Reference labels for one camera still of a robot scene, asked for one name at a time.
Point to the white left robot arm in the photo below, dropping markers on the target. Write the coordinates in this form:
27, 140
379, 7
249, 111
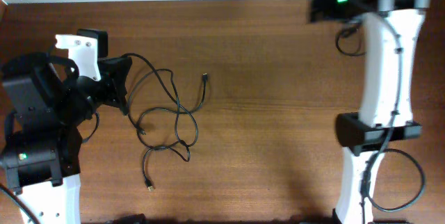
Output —
51, 97

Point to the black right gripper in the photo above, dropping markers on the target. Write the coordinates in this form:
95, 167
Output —
320, 3

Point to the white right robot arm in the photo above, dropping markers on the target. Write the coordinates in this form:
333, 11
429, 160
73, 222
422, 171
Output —
385, 114

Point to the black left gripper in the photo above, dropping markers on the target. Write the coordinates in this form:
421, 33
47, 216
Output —
116, 75

